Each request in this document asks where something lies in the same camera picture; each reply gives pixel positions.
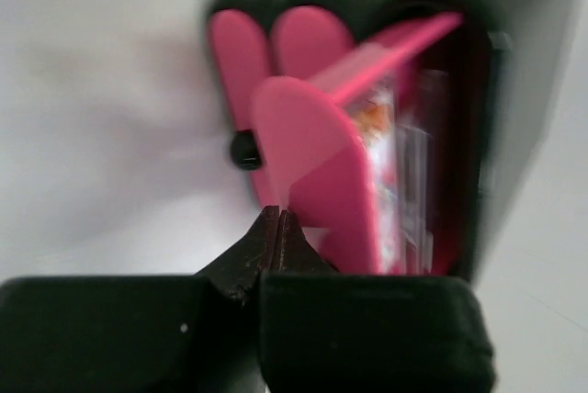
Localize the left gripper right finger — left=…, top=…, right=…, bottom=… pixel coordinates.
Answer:
left=257, top=211, right=497, bottom=392

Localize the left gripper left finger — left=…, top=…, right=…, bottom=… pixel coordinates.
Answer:
left=1, top=207, right=279, bottom=392

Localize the pink top drawer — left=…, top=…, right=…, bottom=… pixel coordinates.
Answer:
left=252, top=12, right=462, bottom=275

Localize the black drawer organizer case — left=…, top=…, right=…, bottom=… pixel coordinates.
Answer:
left=206, top=0, right=503, bottom=281

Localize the floral clear makeup box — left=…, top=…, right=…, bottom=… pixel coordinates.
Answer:
left=353, top=87, right=401, bottom=274

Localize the pink middle drawer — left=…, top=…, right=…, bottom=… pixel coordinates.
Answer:
left=270, top=6, right=355, bottom=79

